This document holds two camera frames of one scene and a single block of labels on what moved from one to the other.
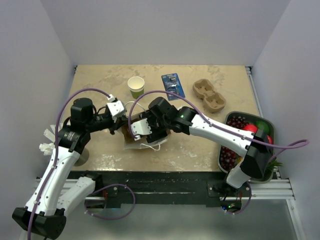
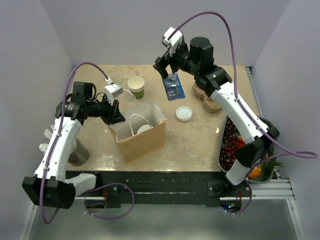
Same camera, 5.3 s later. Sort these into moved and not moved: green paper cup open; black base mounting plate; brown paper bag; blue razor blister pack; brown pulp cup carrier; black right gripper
Moved: black right gripper; brown paper bag
Not moved: brown pulp cup carrier; black base mounting plate; green paper cup open; blue razor blister pack
